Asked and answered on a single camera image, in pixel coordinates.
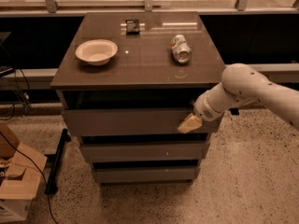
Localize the open cardboard box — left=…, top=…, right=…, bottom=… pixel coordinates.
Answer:
left=0, top=123, right=47, bottom=223

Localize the small black box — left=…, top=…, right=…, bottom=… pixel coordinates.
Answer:
left=125, top=20, right=140, bottom=34

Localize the grey bottom drawer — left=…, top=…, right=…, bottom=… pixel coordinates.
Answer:
left=93, top=166, right=199, bottom=184

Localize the black cable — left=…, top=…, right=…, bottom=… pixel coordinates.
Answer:
left=0, top=131, right=59, bottom=224

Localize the grey middle drawer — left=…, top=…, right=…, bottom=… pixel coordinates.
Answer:
left=80, top=141, right=209, bottom=163

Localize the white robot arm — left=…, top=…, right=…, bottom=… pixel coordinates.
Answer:
left=178, top=63, right=299, bottom=133

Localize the black floor stand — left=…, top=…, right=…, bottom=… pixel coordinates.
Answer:
left=45, top=129, right=71, bottom=195

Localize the crushed soda can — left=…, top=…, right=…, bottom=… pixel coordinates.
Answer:
left=171, top=35, right=192, bottom=63

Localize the black stand right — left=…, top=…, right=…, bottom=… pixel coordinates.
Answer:
left=229, top=108, right=239, bottom=116

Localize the white paper bowl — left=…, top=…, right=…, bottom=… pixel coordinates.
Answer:
left=75, top=39, right=118, bottom=66

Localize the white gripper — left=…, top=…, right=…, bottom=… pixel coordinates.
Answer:
left=178, top=91, right=222, bottom=133

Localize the grey top drawer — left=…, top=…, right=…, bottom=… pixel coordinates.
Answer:
left=62, top=107, right=224, bottom=137

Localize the grey drawer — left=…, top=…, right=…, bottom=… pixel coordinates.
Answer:
left=62, top=107, right=224, bottom=137
left=93, top=166, right=199, bottom=184
left=80, top=141, right=209, bottom=163

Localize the grey drawer cabinet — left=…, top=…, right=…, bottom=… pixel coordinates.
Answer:
left=51, top=12, right=224, bottom=173

